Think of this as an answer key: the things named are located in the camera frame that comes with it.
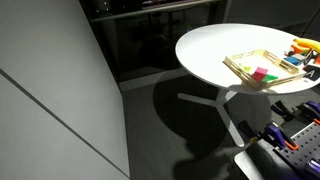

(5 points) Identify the grey block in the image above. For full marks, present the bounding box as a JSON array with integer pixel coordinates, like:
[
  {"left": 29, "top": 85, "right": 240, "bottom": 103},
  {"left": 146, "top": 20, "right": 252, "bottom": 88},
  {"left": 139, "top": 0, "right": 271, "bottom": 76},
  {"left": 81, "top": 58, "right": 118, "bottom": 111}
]
[{"left": 294, "top": 53, "right": 308, "bottom": 62}]

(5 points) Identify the dark grey metal plate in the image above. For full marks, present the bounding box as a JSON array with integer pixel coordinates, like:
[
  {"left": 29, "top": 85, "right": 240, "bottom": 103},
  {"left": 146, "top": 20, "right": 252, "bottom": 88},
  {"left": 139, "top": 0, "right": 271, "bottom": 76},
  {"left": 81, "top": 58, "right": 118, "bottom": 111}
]
[{"left": 233, "top": 139, "right": 296, "bottom": 180}]

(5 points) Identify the magenta block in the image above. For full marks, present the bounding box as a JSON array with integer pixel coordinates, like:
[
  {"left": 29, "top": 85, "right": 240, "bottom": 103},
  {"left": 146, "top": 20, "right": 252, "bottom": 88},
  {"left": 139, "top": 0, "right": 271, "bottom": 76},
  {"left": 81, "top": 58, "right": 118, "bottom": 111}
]
[{"left": 252, "top": 66, "right": 269, "bottom": 81}]

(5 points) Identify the yellow banana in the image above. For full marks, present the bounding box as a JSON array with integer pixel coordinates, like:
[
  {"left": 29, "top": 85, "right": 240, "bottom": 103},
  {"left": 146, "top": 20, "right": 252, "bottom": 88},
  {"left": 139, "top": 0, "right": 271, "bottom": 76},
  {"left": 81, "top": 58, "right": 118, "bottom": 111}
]
[{"left": 292, "top": 37, "right": 320, "bottom": 53}]

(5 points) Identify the black clamp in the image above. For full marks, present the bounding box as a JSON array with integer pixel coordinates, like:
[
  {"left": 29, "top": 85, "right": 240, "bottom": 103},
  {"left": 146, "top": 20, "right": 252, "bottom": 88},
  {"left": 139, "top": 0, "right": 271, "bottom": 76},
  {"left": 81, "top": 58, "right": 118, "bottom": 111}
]
[{"left": 270, "top": 99, "right": 296, "bottom": 122}]

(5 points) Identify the wooden tray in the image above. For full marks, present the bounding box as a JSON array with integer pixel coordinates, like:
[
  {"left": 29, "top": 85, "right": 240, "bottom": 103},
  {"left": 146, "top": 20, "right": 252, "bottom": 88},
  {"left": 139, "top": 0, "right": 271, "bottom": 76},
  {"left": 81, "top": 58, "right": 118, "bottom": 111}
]
[{"left": 223, "top": 49, "right": 316, "bottom": 92}]

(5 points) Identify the blue block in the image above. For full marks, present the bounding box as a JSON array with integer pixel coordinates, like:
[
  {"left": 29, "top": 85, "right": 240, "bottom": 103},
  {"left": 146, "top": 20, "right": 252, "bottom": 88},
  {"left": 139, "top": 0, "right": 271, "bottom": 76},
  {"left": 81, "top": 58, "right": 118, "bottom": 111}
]
[{"left": 283, "top": 56, "right": 303, "bottom": 66}]

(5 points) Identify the black perforated mounting board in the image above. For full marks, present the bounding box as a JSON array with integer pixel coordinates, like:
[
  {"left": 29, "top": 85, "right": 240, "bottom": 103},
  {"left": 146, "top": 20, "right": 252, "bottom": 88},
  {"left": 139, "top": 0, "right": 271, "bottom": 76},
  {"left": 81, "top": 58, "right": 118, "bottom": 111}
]
[{"left": 273, "top": 121, "right": 320, "bottom": 180}]

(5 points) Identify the white table base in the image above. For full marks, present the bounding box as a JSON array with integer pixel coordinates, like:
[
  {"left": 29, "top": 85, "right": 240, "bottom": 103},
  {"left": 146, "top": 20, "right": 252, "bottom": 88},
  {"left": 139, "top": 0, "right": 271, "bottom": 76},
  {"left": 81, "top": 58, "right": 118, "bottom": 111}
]
[{"left": 177, "top": 89, "right": 246, "bottom": 148}]

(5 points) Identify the purple clamp with orange tip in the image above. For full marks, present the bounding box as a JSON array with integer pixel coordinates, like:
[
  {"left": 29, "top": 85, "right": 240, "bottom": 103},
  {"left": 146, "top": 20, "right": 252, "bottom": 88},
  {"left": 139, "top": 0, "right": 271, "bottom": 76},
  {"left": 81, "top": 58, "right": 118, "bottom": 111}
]
[{"left": 261, "top": 122, "right": 300, "bottom": 151}]

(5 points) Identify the grey metal rail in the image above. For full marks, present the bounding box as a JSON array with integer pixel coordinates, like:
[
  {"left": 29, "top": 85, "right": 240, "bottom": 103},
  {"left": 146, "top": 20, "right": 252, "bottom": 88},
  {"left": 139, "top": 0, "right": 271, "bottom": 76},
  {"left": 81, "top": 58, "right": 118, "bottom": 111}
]
[{"left": 89, "top": 0, "right": 222, "bottom": 23}]

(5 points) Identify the orange wooden block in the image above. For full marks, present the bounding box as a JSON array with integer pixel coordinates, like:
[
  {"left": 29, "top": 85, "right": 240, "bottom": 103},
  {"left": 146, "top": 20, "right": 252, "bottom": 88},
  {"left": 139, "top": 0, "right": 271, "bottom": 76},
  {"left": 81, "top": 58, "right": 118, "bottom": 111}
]
[{"left": 289, "top": 45, "right": 302, "bottom": 56}]

